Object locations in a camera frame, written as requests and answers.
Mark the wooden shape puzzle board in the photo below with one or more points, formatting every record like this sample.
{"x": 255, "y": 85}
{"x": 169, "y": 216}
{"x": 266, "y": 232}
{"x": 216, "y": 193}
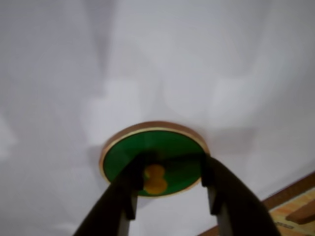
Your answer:
{"x": 295, "y": 204}

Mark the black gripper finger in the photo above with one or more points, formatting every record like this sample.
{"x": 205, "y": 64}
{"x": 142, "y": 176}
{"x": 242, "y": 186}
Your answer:
{"x": 110, "y": 204}
{"x": 238, "y": 204}

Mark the green circle piece yellow pin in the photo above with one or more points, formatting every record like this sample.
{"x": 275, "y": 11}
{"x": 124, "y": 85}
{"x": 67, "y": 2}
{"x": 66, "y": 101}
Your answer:
{"x": 172, "y": 152}

